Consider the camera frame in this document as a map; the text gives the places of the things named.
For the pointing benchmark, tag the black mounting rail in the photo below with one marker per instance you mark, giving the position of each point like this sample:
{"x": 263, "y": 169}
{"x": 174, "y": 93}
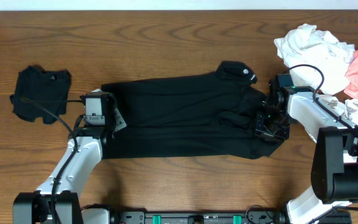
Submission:
{"x": 182, "y": 217}

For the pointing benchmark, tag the white crumpled garment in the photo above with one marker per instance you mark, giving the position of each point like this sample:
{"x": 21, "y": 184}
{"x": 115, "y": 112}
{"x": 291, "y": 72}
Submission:
{"x": 311, "y": 54}

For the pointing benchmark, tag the folded black garment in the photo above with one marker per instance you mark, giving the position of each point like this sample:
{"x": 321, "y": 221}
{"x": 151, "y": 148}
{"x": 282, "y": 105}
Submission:
{"x": 41, "y": 94}

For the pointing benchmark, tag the white fern print garment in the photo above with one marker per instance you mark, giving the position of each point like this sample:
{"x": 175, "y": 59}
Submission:
{"x": 348, "y": 110}

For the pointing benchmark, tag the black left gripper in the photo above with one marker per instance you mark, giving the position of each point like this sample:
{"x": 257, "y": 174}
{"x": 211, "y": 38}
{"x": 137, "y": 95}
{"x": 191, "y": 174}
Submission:
{"x": 119, "y": 121}

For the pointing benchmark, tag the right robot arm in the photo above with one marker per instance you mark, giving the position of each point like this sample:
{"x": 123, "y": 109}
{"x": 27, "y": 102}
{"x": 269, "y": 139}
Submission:
{"x": 333, "y": 192}

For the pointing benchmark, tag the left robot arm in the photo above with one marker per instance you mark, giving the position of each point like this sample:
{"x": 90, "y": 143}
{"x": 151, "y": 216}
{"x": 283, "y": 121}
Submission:
{"x": 57, "y": 199}

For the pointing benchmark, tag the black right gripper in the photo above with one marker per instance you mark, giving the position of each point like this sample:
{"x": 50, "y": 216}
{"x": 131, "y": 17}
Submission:
{"x": 260, "y": 130}

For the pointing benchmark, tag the black polo shirt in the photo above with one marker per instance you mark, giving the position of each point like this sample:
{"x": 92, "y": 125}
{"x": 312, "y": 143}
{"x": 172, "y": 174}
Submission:
{"x": 203, "y": 115}

